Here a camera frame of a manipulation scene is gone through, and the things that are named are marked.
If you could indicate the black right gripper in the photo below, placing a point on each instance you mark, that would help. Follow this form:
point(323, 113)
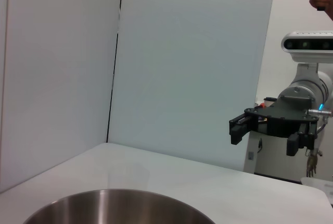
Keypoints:
point(281, 119)

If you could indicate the stainless steel mixing bowl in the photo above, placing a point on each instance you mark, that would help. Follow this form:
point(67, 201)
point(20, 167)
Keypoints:
point(117, 208)

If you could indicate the white paper cup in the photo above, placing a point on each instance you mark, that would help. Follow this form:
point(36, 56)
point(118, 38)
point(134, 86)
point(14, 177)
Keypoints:
point(269, 102)

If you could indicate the brown robotic hand model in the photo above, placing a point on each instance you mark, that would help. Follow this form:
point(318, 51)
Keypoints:
point(312, 165)

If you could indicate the white cabinet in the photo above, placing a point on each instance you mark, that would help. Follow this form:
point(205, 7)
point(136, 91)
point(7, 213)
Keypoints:
point(253, 166)

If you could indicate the grey wall socket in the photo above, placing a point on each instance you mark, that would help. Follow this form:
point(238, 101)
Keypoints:
point(251, 155)

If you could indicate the white head camera mount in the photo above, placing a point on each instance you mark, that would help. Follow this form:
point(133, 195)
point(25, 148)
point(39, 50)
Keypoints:
point(308, 71)

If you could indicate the silver head depth camera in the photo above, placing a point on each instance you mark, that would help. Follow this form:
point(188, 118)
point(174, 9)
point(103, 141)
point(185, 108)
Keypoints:
point(307, 44)

